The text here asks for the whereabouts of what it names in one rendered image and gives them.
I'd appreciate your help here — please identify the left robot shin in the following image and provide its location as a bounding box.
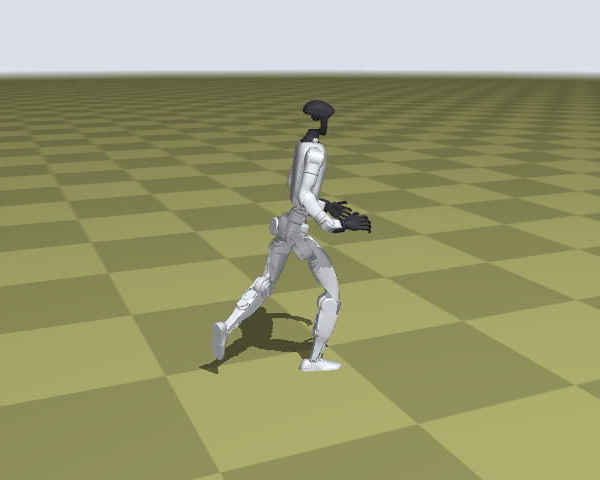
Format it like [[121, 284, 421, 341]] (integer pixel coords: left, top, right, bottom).
[[225, 277, 267, 337]]

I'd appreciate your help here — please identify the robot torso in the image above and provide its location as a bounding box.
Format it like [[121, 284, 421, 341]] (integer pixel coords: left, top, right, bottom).
[[278, 138, 327, 247]]

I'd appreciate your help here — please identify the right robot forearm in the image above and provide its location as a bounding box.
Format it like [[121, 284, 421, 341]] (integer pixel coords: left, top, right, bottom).
[[302, 193, 342, 234]]

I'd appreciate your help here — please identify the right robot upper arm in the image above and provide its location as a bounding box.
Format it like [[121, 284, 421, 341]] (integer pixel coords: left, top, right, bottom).
[[298, 147, 324, 208]]

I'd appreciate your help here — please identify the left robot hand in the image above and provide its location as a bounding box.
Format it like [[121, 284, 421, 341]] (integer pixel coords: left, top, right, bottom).
[[319, 198, 352, 220]]

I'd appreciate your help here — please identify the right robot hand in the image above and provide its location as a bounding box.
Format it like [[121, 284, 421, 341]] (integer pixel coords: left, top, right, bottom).
[[332, 212, 371, 233]]

